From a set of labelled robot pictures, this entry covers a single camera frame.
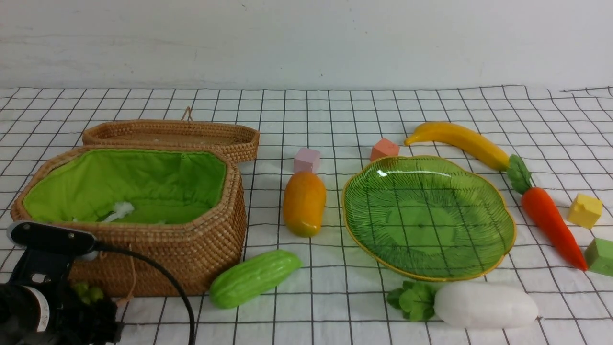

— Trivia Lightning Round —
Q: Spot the woven rattan basket green lining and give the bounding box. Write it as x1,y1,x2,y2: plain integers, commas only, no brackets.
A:
11,145,248,298

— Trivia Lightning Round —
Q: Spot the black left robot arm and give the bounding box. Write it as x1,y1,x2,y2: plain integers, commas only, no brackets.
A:
0,282,124,345

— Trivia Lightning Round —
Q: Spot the white toy radish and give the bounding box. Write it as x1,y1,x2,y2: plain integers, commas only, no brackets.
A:
386,280,539,329

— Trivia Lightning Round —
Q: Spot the orange toy carrot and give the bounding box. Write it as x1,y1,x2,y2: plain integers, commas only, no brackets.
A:
506,154,588,272

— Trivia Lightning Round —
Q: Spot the green toy cucumber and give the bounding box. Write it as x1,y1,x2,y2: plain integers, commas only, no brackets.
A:
209,250,302,309

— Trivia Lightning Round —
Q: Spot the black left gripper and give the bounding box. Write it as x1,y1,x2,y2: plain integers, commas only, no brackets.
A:
45,280,124,345

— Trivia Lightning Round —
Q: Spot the yellow foam cube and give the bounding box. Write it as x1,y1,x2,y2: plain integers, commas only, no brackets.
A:
567,194,603,230

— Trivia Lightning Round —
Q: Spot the orange yellow toy mango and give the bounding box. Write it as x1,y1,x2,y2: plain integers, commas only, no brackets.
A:
282,171,327,238

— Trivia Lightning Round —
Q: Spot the yellow toy banana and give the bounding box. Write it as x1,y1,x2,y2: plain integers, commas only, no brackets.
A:
404,121,510,171

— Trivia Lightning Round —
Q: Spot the green foam cube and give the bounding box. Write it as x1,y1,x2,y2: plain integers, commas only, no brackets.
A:
584,238,613,276

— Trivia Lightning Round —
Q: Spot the woven rattan basket lid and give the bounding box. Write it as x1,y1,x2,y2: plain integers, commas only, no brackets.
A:
82,107,260,163

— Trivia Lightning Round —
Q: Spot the white black grid tablecloth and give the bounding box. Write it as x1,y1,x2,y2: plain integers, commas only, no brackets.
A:
0,85,613,345

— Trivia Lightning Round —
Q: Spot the dark purple toy mangosteen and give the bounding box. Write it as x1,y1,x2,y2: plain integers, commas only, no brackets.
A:
71,281,104,304

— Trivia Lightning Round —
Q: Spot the black left camera cable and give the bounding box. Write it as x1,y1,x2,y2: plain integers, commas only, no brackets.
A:
95,243,197,345

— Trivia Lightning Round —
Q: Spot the green glass leaf plate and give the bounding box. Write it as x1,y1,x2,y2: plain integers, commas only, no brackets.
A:
341,155,517,282

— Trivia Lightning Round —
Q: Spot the pink foam cube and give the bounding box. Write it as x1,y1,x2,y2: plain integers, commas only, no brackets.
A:
293,147,320,174

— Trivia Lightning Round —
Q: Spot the orange foam cube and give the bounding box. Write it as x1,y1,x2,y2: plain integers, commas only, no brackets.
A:
370,138,400,161

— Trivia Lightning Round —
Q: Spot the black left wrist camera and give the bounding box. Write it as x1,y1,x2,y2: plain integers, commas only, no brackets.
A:
7,220,99,286

